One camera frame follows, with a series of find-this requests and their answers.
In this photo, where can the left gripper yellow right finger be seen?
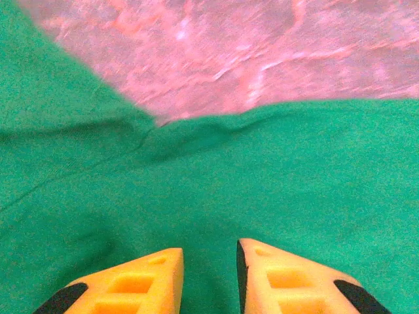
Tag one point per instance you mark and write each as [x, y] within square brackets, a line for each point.
[288, 288]

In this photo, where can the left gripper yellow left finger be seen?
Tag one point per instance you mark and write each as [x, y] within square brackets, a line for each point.
[137, 284]

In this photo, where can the green t-shirt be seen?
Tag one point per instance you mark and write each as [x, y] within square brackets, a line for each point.
[229, 180]

